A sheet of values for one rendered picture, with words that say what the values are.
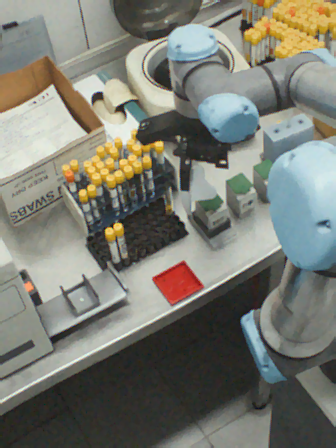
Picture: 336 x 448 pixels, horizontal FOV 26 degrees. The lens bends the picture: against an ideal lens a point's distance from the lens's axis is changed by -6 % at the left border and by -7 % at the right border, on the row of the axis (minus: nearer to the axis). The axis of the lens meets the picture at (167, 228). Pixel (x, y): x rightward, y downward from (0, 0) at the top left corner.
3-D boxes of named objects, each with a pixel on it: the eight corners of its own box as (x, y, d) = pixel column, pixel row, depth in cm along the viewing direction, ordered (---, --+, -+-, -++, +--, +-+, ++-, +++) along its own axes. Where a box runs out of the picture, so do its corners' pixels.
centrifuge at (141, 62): (170, 167, 155) (165, 126, 145) (121, 83, 172) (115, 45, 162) (273, 132, 159) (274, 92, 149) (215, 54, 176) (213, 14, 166)
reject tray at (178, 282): (171, 306, 136) (171, 304, 135) (151, 279, 139) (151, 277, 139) (204, 288, 137) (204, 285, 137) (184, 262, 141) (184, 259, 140)
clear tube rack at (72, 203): (87, 239, 146) (81, 216, 140) (65, 205, 151) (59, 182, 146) (179, 190, 151) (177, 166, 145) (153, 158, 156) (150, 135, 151)
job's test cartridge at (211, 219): (209, 236, 142) (208, 215, 137) (195, 219, 145) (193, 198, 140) (227, 226, 143) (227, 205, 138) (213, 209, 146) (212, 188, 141)
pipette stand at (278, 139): (276, 179, 151) (277, 146, 143) (259, 156, 155) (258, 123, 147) (315, 162, 153) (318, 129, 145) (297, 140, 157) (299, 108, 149)
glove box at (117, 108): (116, 173, 155) (111, 141, 147) (68, 110, 168) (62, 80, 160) (169, 146, 158) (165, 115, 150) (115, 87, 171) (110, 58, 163)
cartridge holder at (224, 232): (213, 251, 142) (212, 239, 139) (187, 218, 147) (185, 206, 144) (237, 237, 143) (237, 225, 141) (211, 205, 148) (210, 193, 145)
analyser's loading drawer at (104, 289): (34, 350, 130) (26, 336, 126) (18, 323, 133) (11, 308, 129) (131, 299, 135) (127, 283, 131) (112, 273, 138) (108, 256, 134)
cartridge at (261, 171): (266, 203, 147) (266, 181, 142) (252, 188, 150) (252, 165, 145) (281, 195, 148) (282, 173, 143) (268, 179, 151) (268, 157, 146)
